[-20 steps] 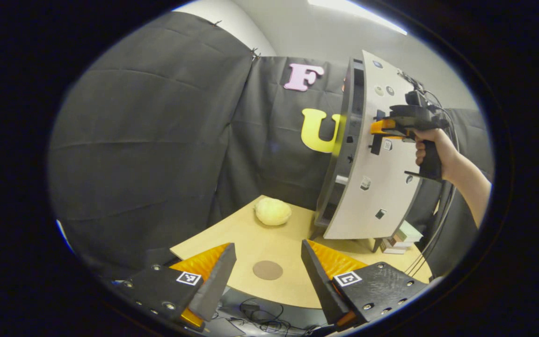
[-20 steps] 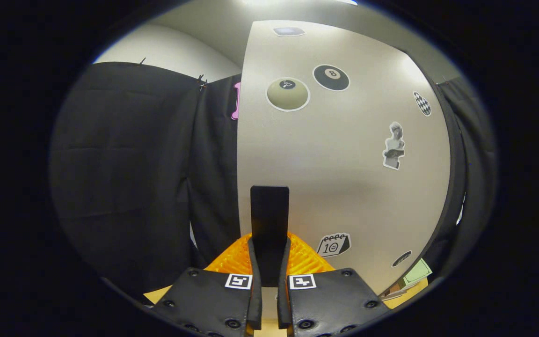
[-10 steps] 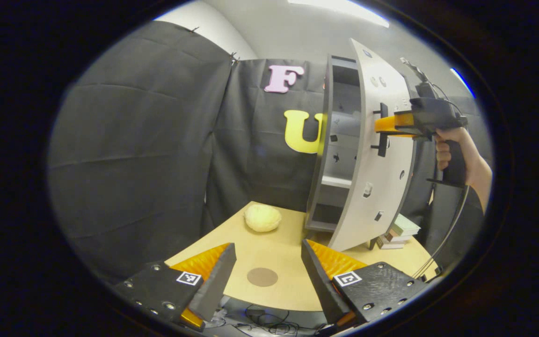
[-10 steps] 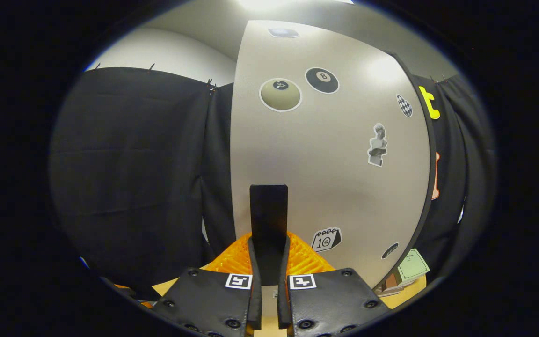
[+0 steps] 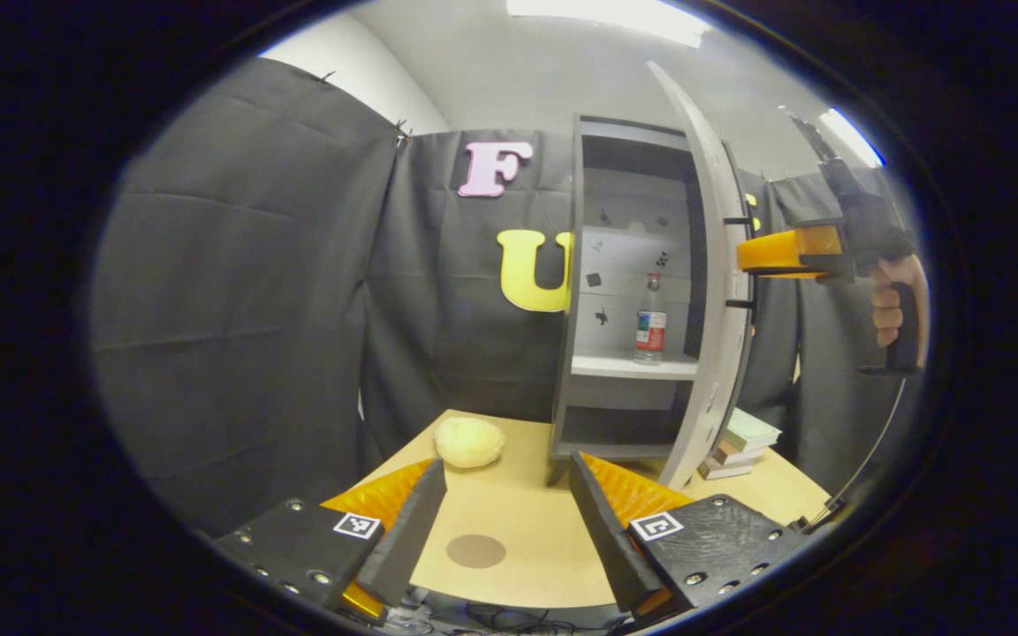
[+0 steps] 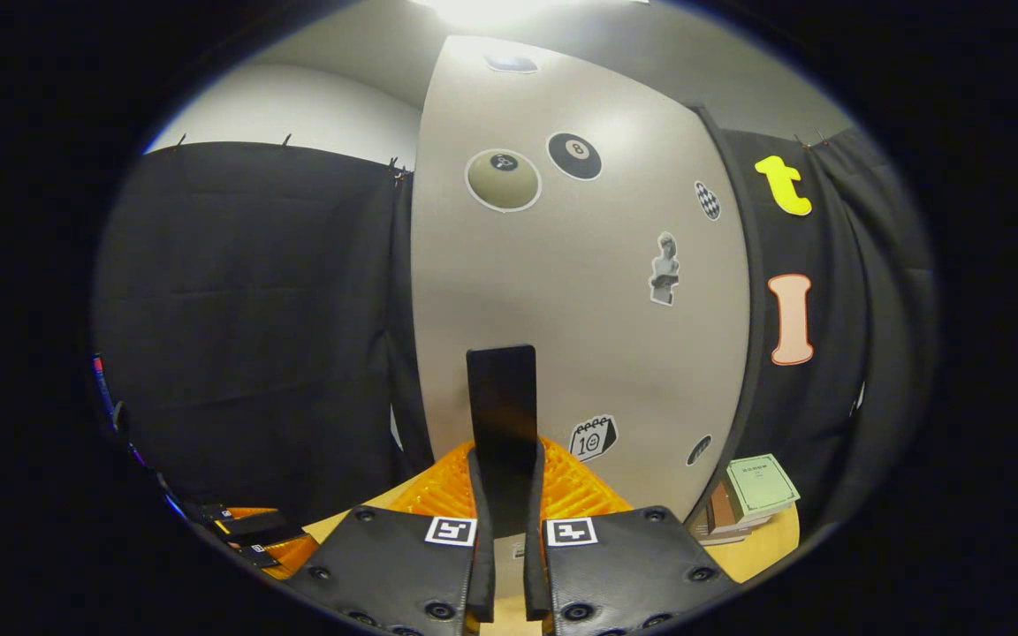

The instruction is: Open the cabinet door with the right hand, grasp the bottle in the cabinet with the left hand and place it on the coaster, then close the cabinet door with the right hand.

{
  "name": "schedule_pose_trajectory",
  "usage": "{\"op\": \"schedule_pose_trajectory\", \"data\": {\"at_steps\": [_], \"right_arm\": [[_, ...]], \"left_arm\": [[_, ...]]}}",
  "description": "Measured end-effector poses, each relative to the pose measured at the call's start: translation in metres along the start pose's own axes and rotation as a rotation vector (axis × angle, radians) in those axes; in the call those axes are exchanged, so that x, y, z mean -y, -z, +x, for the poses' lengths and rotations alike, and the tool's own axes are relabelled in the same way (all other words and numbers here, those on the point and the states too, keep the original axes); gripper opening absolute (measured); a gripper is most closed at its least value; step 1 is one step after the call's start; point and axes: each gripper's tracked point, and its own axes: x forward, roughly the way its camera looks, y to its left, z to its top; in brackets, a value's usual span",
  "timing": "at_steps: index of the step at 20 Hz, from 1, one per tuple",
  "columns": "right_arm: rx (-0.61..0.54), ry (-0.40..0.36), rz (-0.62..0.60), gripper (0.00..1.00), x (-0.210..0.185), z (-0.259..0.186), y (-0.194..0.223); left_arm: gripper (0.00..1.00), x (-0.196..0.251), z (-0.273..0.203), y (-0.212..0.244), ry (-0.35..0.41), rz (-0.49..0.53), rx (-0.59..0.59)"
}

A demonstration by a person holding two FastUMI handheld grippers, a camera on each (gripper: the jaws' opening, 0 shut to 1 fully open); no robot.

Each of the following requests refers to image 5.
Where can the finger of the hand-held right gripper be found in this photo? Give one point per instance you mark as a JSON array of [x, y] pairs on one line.
[[783, 250]]

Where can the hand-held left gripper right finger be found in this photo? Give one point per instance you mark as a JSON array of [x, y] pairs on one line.
[[606, 539]]

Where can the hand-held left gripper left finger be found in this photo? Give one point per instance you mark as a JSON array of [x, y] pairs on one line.
[[407, 539]]

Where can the clear plastic bottle red label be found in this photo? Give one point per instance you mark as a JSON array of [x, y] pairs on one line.
[[649, 331]]

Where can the grey cabinet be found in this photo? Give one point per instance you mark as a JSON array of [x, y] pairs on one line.
[[624, 367]]

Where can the narrow ceiling light panel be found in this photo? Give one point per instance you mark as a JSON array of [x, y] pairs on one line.
[[852, 137]]

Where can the stack of books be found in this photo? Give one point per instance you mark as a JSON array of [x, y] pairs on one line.
[[748, 437]]

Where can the black backdrop cloth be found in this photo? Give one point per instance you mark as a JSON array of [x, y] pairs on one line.
[[235, 309]]

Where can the wide ceiling light panel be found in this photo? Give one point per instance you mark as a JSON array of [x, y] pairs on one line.
[[606, 13]]

